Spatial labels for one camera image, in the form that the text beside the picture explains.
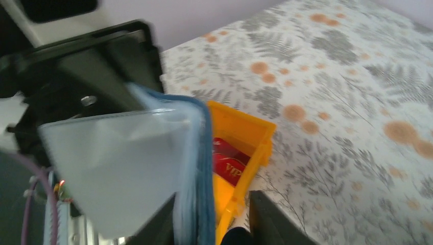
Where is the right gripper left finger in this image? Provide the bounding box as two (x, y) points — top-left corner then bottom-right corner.
(126, 195), (175, 245)

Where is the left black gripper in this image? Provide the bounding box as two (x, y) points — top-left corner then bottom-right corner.
(1, 20), (164, 167)

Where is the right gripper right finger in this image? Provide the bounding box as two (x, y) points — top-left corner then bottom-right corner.
(249, 190), (316, 245)

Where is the blue card holder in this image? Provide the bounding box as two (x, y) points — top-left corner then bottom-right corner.
(38, 83), (216, 244)

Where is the red VIP card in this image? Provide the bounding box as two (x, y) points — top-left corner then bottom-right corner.
(212, 137), (250, 186)

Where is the near orange bin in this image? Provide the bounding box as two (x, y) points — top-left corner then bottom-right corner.
(207, 101), (276, 244)

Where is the floral table mat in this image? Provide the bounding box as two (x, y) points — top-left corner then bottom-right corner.
(163, 1), (432, 244)

